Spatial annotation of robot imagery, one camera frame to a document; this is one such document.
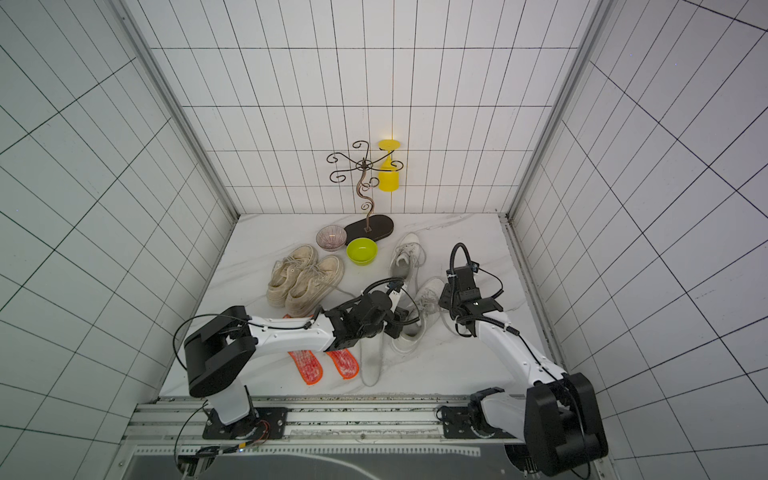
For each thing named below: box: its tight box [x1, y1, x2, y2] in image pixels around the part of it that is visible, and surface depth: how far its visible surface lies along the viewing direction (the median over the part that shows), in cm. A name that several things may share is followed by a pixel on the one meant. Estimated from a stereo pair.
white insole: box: [360, 331, 383, 387], surface depth 84 cm
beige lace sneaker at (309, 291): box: [286, 256, 345, 318], surface depth 94 cm
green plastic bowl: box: [346, 238, 379, 266], surface depth 108 cm
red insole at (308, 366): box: [288, 350, 324, 385], surface depth 83 cm
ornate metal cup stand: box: [326, 140, 404, 244], surface depth 101 cm
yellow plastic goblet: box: [377, 139, 401, 193], surface depth 101 cm
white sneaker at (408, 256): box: [390, 232, 426, 281], surface depth 97 cm
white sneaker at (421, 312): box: [390, 278, 445, 354], surface depth 84 cm
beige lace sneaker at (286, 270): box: [266, 244, 319, 308], surface depth 98 cm
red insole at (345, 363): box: [326, 349, 360, 380], surface depth 83 cm
